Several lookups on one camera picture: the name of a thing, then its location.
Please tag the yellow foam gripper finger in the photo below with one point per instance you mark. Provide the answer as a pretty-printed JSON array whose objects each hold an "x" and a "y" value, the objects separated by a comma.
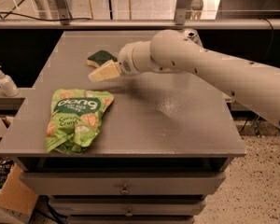
[{"x": 106, "y": 71}]

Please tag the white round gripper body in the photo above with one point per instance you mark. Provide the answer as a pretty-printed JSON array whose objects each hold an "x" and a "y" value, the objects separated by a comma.
[{"x": 125, "y": 60}]

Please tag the green yellow sponge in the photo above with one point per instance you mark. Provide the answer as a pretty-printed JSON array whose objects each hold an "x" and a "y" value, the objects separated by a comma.
[{"x": 98, "y": 58}]

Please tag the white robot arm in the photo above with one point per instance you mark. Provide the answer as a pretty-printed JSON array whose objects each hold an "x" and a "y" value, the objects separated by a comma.
[{"x": 253, "y": 85}]

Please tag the green white soda can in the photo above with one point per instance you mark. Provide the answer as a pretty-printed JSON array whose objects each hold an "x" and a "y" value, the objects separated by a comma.
[{"x": 193, "y": 35}]

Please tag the green snack chip bag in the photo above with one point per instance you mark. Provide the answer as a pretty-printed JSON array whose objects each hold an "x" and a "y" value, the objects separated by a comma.
[{"x": 75, "y": 120}]

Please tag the grey drawer cabinet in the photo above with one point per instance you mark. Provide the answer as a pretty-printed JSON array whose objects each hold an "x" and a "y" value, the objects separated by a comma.
[{"x": 174, "y": 123}]

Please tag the white pump bottle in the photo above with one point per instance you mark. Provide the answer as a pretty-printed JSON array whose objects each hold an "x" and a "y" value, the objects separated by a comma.
[{"x": 7, "y": 85}]

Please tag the top grey drawer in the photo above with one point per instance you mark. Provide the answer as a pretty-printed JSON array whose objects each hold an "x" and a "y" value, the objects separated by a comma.
[{"x": 123, "y": 183}]

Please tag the grey drawer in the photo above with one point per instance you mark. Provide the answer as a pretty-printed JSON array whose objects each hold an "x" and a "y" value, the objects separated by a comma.
[
  {"x": 123, "y": 183},
  {"x": 128, "y": 207}
]

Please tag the middle grey drawer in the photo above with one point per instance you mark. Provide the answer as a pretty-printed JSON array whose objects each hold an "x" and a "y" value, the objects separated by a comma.
[{"x": 128, "y": 207}]

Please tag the cardboard box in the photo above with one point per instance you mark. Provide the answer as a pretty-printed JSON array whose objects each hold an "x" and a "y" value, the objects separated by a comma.
[{"x": 17, "y": 201}]

